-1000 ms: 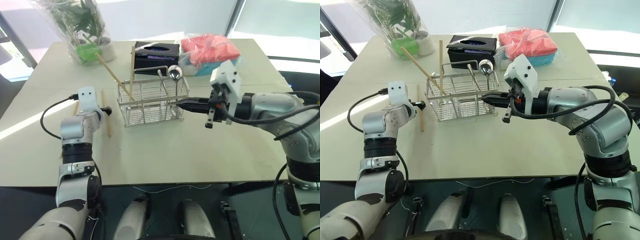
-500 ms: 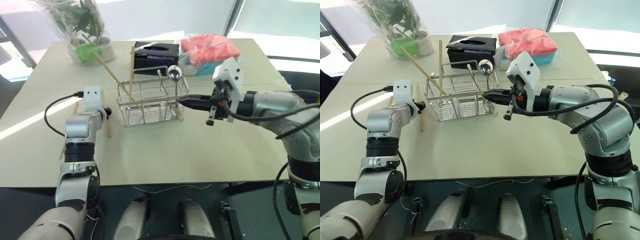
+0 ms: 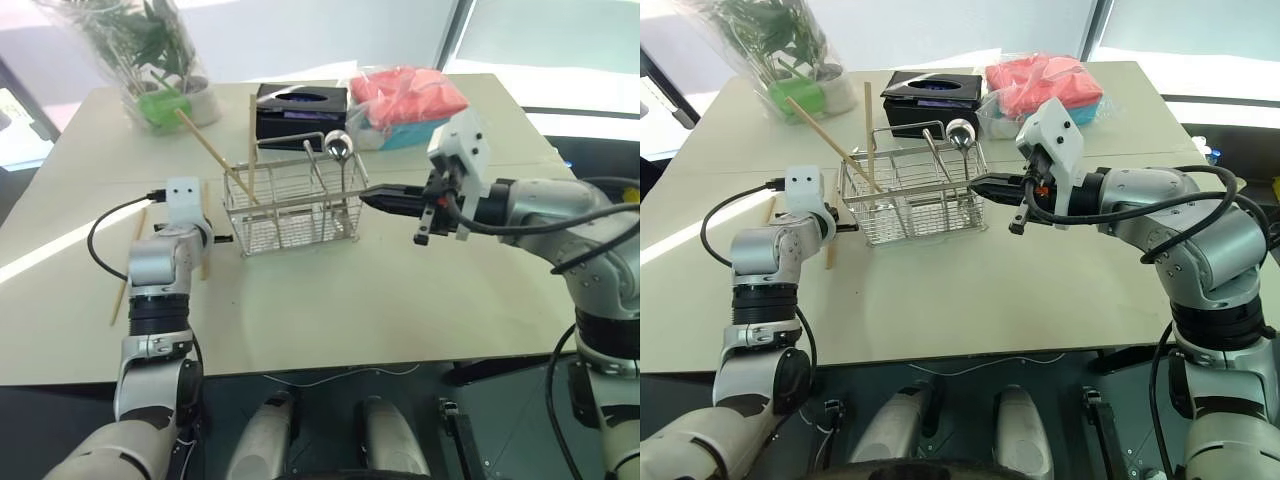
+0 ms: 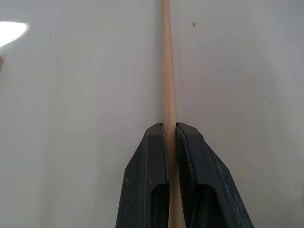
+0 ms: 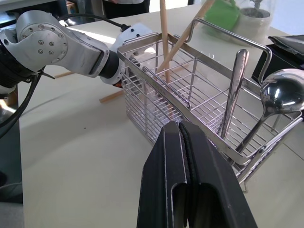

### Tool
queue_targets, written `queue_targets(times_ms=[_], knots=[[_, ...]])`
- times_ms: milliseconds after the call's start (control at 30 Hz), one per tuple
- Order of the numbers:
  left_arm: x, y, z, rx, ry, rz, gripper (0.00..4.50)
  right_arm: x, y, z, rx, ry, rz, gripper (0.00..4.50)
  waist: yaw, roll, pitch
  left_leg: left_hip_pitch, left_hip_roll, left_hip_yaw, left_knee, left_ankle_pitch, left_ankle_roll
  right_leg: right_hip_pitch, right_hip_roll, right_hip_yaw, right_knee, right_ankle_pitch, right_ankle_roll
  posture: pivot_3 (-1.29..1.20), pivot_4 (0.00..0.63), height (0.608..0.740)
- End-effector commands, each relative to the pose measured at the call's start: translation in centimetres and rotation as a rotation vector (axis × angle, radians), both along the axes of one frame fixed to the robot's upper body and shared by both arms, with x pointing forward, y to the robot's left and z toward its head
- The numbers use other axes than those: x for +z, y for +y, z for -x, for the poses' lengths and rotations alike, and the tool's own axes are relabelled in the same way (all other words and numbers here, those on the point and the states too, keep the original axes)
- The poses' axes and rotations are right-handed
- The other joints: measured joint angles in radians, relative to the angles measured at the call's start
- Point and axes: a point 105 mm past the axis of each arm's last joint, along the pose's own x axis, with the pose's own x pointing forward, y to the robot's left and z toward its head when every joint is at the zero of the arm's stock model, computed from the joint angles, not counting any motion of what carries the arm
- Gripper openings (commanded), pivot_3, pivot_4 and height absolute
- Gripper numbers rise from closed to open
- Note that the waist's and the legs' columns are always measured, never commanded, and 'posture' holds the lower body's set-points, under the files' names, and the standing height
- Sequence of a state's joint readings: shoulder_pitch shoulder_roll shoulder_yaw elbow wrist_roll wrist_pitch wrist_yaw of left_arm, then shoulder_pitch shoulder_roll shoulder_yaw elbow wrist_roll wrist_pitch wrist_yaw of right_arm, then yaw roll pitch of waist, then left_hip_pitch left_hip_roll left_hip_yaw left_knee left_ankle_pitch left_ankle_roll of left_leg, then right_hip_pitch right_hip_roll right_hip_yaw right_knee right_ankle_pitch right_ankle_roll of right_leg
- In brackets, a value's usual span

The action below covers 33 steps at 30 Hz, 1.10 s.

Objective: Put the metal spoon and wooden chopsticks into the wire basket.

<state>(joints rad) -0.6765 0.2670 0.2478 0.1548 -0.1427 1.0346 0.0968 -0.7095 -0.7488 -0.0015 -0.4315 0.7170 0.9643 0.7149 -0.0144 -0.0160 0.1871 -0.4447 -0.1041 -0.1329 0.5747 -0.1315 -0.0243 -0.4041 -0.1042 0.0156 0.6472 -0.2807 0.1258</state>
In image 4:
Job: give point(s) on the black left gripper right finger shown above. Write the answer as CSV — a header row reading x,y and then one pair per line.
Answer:
x,y
206,180

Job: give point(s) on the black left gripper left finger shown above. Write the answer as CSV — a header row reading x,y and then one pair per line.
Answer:
x,y
140,175

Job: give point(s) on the wooden chopstick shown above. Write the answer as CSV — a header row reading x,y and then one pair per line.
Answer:
x,y
169,95

